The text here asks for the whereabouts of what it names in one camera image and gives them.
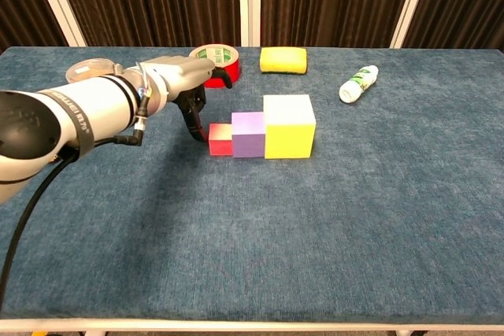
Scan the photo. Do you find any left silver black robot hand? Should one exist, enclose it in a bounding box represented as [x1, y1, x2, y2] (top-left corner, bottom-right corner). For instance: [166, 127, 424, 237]
[155, 55, 233, 143]

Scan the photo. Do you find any small red cube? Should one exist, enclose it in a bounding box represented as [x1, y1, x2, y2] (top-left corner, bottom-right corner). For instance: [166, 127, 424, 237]
[208, 123, 234, 157]

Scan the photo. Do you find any medium purple cube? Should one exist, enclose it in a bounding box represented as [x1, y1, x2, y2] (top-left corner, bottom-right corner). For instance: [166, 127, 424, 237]
[231, 111, 266, 159]

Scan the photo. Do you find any large yellow cube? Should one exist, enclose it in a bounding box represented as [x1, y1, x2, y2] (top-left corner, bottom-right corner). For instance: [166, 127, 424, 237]
[262, 94, 317, 160]

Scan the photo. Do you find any red tape roll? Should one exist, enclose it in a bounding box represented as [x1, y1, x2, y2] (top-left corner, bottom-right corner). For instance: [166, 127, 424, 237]
[188, 45, 241, 89]

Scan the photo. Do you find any yellow sponge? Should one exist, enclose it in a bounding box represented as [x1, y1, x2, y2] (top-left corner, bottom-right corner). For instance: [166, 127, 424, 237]
[259, 46, 308, 76]

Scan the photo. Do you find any clear jar of rubber bands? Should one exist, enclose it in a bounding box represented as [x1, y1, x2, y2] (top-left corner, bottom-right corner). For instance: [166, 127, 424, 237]
[65, 57, 117, 84]

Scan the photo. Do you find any white bottle green label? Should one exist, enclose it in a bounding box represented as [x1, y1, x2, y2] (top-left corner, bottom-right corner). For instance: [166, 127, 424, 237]
[339, 65, 380, 105]

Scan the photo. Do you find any blue fabric table cover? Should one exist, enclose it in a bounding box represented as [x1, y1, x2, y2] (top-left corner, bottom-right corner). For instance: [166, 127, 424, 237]
[0, 46, 504, 323]

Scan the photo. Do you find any white table frame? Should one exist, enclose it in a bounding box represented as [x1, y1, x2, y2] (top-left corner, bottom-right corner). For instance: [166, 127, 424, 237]
[0, 318, 504, 336]

